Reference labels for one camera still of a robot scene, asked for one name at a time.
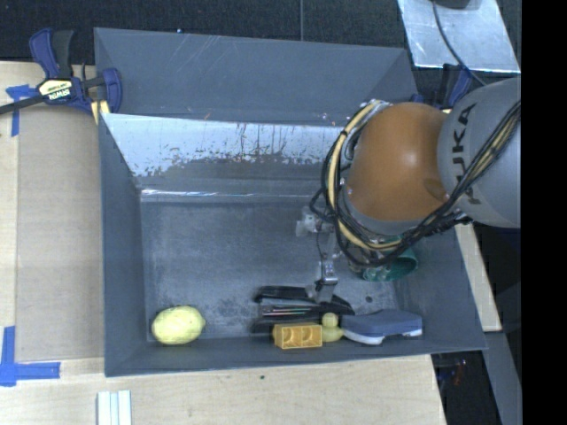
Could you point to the yellow rubber duck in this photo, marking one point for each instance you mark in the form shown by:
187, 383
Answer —
330, 329

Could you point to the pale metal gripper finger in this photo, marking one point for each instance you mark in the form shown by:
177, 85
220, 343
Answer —
308, 225
328, 272

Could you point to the blue and white sponge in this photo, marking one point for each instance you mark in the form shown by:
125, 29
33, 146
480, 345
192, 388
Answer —
383, 323

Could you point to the black stapler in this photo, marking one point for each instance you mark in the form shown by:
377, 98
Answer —
288, 306

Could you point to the pale wood board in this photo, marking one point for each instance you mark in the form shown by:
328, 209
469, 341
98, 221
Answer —
57, 237

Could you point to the yellow toy block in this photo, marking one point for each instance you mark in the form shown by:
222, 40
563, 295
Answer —
297, 335

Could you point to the yellow lemon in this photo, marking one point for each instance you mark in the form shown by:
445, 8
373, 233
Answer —
178, 325

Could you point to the grey metal bin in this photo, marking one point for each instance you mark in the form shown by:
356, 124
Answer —
221, 246

